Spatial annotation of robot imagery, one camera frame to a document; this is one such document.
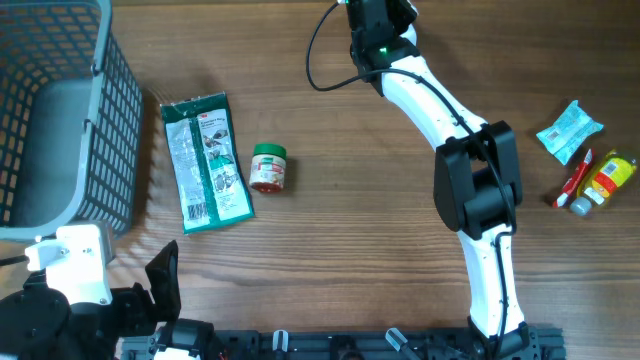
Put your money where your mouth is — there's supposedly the green white snack pack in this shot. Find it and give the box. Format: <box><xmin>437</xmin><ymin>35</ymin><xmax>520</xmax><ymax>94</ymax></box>
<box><xmin>536</xmin><ymin>100</ymin><xmax>604</xmax><ymax>165</ymax></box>

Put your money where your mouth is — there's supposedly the red slim stick packet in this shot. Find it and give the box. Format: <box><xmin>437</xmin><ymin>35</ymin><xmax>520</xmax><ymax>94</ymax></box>
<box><xmin>552</xmin><ymin>148</ymin><xmax>593</xmax><ymax>208</ymax></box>

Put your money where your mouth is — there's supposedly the yellow liquid bottle grey cap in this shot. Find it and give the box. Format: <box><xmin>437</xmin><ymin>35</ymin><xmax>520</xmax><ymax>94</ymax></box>
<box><xmin>569</xmin><ymin>149</ymin><xmax>639</xmax><ymax>216</ymax></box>

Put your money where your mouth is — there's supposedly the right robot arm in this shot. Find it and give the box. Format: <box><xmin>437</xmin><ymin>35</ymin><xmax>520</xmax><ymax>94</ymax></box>
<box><xmin>345</xmin><ymin>0</ymin><xmax>528</xmax><ymax>359</ymax></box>

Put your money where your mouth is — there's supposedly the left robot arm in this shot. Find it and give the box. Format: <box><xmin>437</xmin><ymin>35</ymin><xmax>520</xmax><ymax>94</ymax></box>
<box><xmin>1</xmin><ymin>241</ymin><xmax>226</xmax><ymax>359</ymax></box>

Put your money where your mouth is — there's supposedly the dark green box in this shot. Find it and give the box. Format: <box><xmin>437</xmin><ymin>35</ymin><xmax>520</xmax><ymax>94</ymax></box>
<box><xmin>160</xmin><ymin>92</ymin><xmax>254</xmax><ymax>234</ymax></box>

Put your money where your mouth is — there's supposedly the grey plastic mesh basket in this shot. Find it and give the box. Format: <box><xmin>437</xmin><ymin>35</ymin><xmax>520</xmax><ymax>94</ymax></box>
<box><xmin>1</xmin><ymin>0</ymin><xmax>144</xmax><ymax>243</ymax></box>

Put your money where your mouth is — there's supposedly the green lid spice jar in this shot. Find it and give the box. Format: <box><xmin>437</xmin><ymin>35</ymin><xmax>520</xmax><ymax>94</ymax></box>
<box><xmin>249</xmin><ymin>143</ymin><xmax>287</xmax><ymax>193</ymax></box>

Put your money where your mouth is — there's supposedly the right black camera cable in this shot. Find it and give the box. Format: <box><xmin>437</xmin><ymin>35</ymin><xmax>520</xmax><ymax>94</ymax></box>
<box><xmin>305</xmin><ymin>0</ymin><xmax>517</xmax><ymax>359</ymax></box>

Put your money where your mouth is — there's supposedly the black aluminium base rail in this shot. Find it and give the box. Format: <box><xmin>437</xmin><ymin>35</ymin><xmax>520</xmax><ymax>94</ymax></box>
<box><xmin>121</xmin><ymin>327</ymin><xmax>567</xmax><ymax>360</ymax></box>

